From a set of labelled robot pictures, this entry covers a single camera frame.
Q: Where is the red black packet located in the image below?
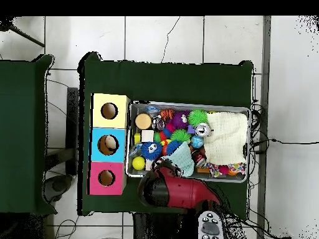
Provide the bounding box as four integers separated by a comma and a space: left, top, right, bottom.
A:
191, 151, 206, 169

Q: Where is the wooden box with three holes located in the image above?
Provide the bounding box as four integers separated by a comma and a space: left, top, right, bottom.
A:
87, 92, 130, 196

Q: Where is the clear mesh bin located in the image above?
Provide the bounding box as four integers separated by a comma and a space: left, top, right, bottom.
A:
126, 101, 252, 184

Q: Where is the orange tiger striped toy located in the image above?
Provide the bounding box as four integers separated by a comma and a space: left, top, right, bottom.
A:
159, 108, 175, 120

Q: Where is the round wooden disc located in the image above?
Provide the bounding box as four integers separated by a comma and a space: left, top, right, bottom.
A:
135, 113, 153, 130

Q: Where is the blue fuzzy ball with eyes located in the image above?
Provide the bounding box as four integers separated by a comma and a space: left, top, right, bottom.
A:
141, 141, 163, 161

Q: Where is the small green spiky ball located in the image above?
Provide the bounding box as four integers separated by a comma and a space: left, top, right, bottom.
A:
171, 129, 191, 143

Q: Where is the purple spiky ball with eyes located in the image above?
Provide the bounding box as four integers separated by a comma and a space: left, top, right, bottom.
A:
171, 111, 189, 129

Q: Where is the mint green knit cloth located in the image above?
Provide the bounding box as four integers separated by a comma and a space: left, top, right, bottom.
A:
161, 141, 195, 177

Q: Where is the yellow ball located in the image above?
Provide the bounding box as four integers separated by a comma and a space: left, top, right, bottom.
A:
131, 156, 146, 171

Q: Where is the blue globe ball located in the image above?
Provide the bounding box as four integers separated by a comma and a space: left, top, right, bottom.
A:
191, 135, 205, 150

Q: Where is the large green spiky ball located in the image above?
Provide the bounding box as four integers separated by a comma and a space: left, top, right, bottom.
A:
188, 109, 208, 126

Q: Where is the cream waffle cloth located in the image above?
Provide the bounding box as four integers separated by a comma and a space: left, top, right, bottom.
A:
203, 111, 249, 165

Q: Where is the green cloth side table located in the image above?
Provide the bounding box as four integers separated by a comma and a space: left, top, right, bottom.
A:
0, 54, 55, 216

